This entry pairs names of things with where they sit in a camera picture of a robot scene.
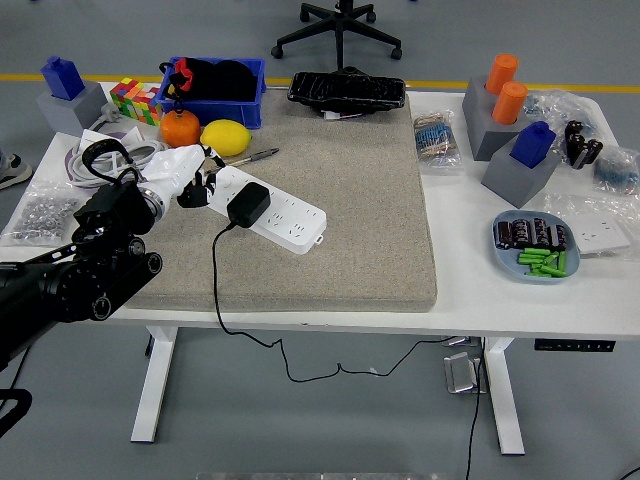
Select black capacitor bundle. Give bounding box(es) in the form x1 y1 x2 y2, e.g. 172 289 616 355
563 119 605 171

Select clear bag blue parts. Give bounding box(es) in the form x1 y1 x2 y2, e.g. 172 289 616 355
522 89 601 146
592 147 640 196

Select black plug cord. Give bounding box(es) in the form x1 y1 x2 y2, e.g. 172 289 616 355
211 222 469 385

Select small white box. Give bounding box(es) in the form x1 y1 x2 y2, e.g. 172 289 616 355
79 128 121 149

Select blue bottle-shaped block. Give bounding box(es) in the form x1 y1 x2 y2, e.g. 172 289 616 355
39 55 86 102
508 120 557 169

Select clear plastic bag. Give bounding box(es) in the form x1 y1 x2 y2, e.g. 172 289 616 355
542 192 640 261

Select black pouch red drawstring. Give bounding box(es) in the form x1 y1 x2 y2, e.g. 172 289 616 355
158 57 257 104

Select black table control panel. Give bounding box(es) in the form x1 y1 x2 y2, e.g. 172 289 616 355
533 338 616 354

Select grey coiled power cable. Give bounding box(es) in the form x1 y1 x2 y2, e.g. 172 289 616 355
66 139 170 190

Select black floor cable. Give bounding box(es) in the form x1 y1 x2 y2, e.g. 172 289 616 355
464 337 489 480

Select orange fruit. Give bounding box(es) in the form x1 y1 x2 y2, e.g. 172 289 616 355
159 109 202 149

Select clear bag of screws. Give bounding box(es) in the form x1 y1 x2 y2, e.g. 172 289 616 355
1 179 84 249

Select white wall socket plate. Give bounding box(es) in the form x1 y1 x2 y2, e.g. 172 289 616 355
569 214 632 257

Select yellow lemon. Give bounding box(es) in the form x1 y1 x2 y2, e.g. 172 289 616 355
199 119 253 158

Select clear bag of resistors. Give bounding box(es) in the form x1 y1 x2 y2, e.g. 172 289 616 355
412 109 464 176

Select grey wall plug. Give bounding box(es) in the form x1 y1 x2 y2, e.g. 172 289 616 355
88 102 122 132

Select multicoloured puzzle cube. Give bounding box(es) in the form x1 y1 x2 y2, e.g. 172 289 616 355
108 77 165 126

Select black plastic tray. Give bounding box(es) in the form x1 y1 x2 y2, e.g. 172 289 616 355
286 64 407 119

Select grey two-hole block holder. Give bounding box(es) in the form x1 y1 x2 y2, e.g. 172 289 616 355
460 74 539 162

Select silver metal pedal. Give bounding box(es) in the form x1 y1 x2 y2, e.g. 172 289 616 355
443 351 487 395

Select grey-brown mat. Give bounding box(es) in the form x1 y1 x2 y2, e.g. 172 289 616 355
110 89 439 314

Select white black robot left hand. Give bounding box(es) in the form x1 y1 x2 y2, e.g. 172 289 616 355
141 143 227 209

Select orange cylinder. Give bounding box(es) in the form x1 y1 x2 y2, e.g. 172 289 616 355
491 81 529 126
484 53 520 96

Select black office chair base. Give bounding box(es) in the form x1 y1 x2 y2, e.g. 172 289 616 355
270 0 404 74

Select white power strip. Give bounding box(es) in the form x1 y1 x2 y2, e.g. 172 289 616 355
205 166 329 255

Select white table leg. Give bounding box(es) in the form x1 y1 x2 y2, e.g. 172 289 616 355
130 324 179 444
483 337 526 456

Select black silver pen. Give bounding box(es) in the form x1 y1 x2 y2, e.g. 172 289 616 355
219 147 280 169

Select blue-grey plate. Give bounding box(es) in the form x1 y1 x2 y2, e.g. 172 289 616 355
491 209 582 285

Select blue plastic bin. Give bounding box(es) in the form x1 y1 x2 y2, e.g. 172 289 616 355
154 56 268 130

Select black plug adapter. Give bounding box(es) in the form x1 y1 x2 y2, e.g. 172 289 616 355
226 181 272 229

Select purple disc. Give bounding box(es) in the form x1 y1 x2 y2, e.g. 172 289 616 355
63 130 126 191

